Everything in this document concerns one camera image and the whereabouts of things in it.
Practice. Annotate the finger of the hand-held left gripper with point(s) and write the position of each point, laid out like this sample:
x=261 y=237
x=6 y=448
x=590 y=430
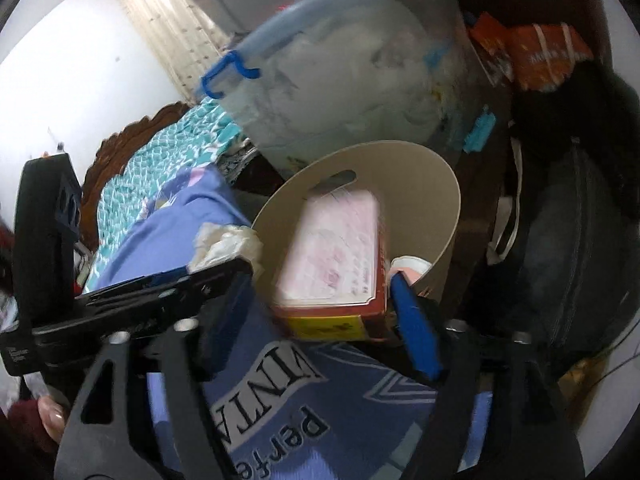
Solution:
x=150 y=295

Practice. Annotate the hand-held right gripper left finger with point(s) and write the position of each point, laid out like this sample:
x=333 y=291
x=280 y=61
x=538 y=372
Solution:
x=222 y=335

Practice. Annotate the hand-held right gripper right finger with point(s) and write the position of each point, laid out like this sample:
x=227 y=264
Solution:
x=415 y=330

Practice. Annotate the white tissue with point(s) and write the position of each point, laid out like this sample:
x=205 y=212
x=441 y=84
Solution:
x=227 y=245

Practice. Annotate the pink cardboard box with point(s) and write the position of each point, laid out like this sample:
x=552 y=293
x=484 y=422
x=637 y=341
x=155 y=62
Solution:
x=330 y=245

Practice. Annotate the beige round bin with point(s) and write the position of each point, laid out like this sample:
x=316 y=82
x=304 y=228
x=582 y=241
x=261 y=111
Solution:
x=425 y=200

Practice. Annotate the person's left hand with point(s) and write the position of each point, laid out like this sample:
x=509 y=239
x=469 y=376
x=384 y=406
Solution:
x=54 y=417

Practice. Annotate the white paper cup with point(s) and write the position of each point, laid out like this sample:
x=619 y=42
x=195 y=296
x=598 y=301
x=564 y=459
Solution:
x=412 y=265

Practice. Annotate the blue printed blanket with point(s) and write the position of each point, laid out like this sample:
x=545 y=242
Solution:
x=350 y=400

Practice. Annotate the brown wooden headboard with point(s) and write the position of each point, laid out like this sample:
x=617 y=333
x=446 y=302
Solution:
x=117 y=145

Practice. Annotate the teal patterned quilt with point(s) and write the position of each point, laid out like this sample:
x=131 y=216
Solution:
x=150 y=170

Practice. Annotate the black bag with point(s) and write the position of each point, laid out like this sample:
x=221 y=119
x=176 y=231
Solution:
x=565 y=240

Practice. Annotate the beige curtain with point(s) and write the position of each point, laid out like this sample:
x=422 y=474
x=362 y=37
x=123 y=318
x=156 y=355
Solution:
x=170 y=25

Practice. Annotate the orange snack packet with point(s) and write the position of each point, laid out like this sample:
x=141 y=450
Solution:
x=540 y=55

